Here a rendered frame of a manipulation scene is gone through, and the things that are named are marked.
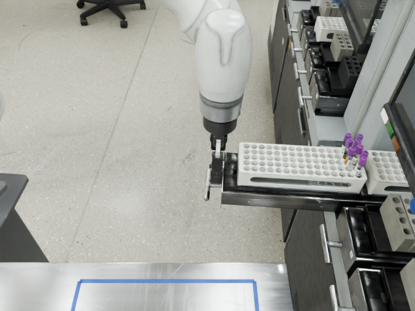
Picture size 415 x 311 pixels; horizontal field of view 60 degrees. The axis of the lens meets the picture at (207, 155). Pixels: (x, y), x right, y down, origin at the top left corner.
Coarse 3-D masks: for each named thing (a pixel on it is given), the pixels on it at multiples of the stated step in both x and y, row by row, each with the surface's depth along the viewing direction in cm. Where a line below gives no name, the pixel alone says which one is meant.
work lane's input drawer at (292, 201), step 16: (208, 176) 97; (224, 176) 91; (208, 192) 94; (224, 192) 87; (240, 192) 88; (256, 192) 88; (272, 192) 87; (288, 192) 87; (304, 192) 87; (320, 192) 86; (336, 192) 87; (288, 208) 90; (304, 208) 90; (320, 208) 89; (336, 208) 89
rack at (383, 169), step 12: (372, 156) 88; (384, 156) 89; (396, 156) 90; (372, 168) 85; (384, 168) 86; (396, 168) 87; (372, 180) 85; (384, 180) 83; (396, 180) 83; (372, 192) 86; (384, 192) 86; (396, 192) 85; (408, 192) 88
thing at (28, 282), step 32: (0, 288) 69; (32, 288) 69; (64, 288) 69; (96, 288) 69; (128, 288) 69; (160, 288) 69; (192, 288) 70; (224, 288) 70; (256, 288) 70; (288, 288) 70
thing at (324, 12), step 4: (324, 0) 144; (328, 0) 144; (320, 4) 150; (324, 4) 143; (328, 4) 142; (320, 8) 149; (324, 8) 143; (328, 8) 140; (320, 12) 149; (324, 12) 142; (328, 12) 141; (324, 16) 142; (328, 16) 142
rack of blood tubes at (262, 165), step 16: (240, 144) 90; (256, 144) 90; (272, 144) 90; (240, 160) 86; (256, 160) 86; (272, 160) 87; (288, 160) 87; (304, 160) 87; (320, 160) 87; (336, 160) 87; (240, 176) 85; (256, 176) 85; (272, 176) 84; (288, 176) 84; (304, 176) 84; (320, 176) 83; (336, 176) 84; (352, 176) 85
